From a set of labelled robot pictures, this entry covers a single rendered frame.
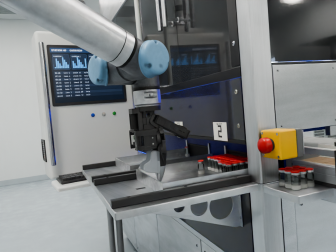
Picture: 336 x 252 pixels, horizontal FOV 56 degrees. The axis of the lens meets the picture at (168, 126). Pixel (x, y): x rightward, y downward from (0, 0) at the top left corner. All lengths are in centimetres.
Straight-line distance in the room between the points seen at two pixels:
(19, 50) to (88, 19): 580
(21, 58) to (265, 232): 582
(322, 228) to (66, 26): 89
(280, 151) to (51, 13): 58
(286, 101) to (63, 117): 113
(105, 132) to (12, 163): 468
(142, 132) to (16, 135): 553
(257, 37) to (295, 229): 55
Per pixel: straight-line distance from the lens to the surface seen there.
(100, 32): 62
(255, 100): 88
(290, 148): 83
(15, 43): 643
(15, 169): 635
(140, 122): 84
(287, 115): 94
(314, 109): 101
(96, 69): 77
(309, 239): 106
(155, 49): 67
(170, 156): 147
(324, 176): 89
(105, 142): 175
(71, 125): 170
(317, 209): 106
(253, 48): 89
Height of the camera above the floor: 111
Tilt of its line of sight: 3 degrees down
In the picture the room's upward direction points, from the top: 5 degrees counter-clockwise
